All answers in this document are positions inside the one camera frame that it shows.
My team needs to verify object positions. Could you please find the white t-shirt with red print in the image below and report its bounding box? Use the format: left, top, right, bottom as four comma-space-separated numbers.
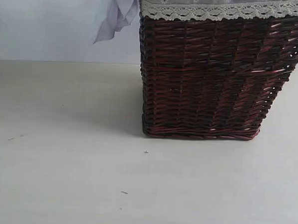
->
91, 0, 139, 44

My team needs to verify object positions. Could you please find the dark brown wicker basket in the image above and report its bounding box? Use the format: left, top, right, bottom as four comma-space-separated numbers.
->
133, 5, 298, 146

